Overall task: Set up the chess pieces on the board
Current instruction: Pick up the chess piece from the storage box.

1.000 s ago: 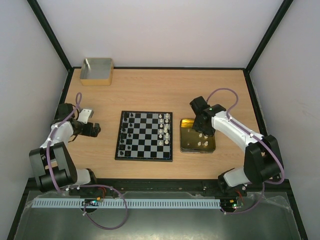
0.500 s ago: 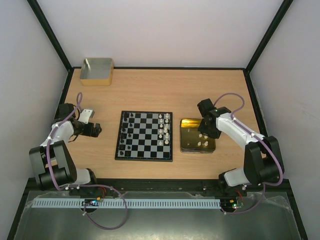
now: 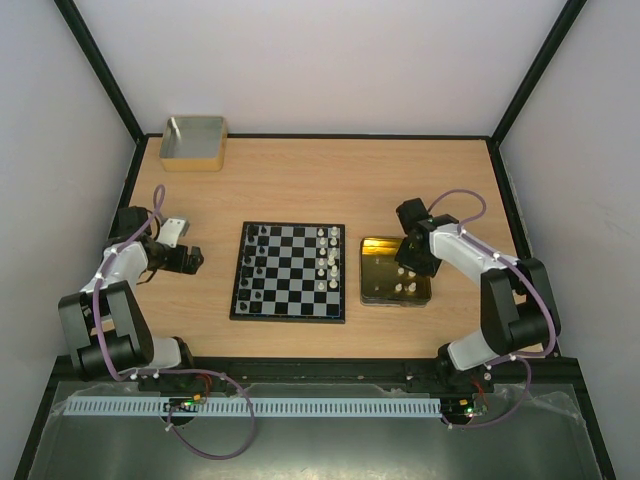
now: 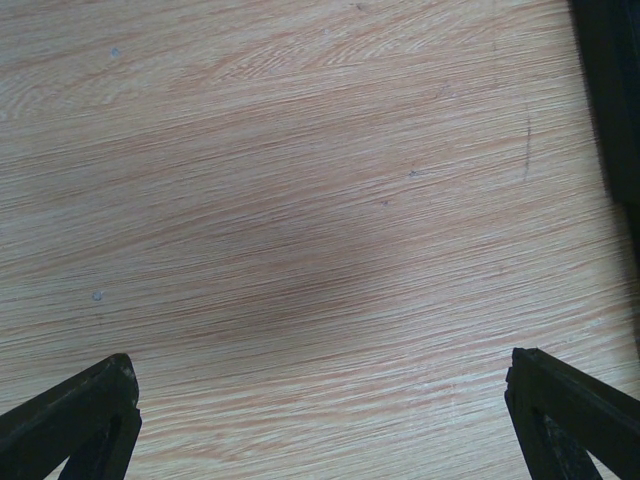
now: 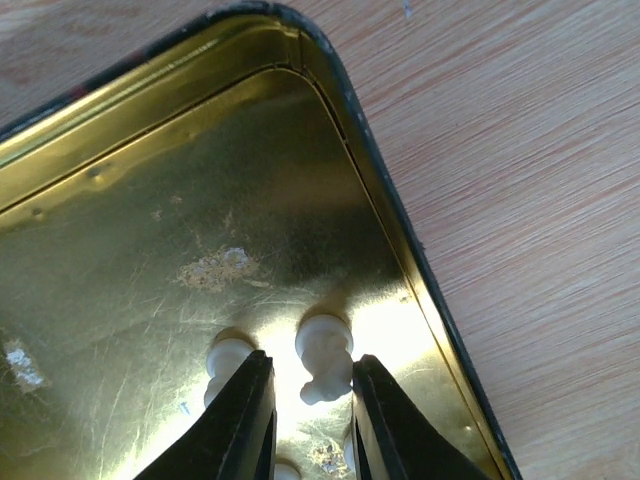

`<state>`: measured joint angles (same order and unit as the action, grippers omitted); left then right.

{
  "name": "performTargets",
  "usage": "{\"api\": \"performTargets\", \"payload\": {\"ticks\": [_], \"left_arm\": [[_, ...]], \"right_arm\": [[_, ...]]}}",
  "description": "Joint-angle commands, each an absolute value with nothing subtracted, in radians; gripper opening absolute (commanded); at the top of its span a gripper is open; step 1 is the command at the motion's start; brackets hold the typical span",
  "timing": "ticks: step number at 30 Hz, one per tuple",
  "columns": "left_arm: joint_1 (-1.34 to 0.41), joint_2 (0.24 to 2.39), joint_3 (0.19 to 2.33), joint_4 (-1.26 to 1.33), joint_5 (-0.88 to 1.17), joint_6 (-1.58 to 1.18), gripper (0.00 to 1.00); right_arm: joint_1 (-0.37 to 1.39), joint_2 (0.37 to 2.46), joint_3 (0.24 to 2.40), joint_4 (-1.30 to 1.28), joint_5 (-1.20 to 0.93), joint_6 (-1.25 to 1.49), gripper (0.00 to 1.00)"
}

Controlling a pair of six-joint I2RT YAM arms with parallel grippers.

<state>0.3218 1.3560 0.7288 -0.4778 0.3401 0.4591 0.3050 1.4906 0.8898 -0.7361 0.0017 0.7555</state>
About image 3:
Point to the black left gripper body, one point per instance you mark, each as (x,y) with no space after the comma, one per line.
(176,264)

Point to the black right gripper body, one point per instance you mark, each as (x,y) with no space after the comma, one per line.
(417,257)

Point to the gold tin tray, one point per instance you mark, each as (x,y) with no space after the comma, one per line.
(384,282)

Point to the black white chess board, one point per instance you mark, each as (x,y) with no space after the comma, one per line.
(290,272)

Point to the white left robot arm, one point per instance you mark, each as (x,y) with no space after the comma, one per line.
(104,327)

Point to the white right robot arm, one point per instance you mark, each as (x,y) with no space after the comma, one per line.
(518,315)

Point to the silver metal tin box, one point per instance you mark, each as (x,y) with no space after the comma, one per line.
(194,144)

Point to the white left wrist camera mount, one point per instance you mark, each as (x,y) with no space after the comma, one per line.
(171,230)

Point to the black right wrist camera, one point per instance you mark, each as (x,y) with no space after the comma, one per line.
(410,212)

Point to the white slotted cable duct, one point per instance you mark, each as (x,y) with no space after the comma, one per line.
(259,407)

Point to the black aluminium frame rail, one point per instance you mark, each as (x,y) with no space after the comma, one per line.
(409,375)

